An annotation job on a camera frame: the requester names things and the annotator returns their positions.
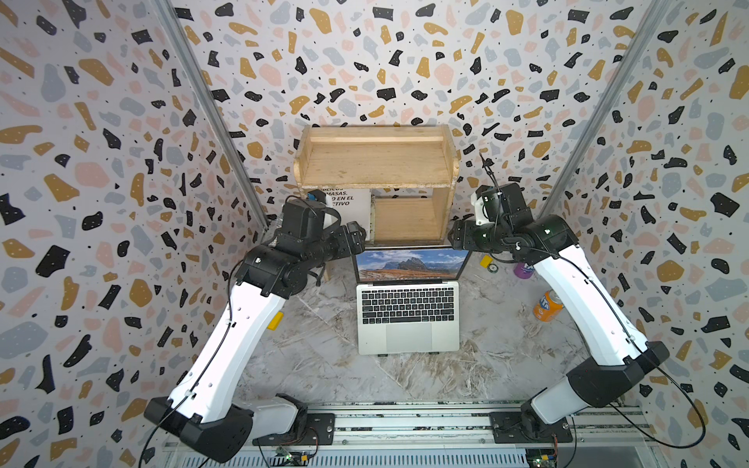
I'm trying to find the silver laptop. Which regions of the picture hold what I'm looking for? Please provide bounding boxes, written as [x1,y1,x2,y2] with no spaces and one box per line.
[353,246,470,356]

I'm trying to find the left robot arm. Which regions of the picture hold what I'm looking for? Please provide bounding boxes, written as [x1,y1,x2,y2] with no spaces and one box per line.
[144,222,366,463]

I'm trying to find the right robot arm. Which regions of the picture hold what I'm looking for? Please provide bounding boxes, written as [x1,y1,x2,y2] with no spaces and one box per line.
[448,216,670,426]

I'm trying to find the white book on shelf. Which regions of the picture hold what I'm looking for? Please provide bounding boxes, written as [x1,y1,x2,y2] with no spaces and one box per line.
[326,188,371,230]

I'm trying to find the purple grape soda can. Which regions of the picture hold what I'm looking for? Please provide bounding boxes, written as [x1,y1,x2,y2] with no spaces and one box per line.
[514,262,534,280]

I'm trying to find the wooden shelf unit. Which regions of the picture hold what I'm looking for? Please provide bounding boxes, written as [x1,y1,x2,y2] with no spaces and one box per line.
[294,125,460,246]

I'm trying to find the yellow flat block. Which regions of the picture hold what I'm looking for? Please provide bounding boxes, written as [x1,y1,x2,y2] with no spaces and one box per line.
[267,312,284,331]

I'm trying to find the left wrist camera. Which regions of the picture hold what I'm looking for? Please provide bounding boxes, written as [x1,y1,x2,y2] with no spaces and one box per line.
[280,195,333,240]

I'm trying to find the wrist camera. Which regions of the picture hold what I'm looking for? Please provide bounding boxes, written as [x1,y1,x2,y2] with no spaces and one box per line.
[470,183,534,230]
[280,195,333,240]

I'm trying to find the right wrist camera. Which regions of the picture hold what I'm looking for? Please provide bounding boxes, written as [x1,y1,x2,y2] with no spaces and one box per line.
[470,183,534,230]

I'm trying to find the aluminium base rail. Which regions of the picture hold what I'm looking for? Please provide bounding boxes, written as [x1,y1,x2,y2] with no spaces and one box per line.
[163,400,657,468]

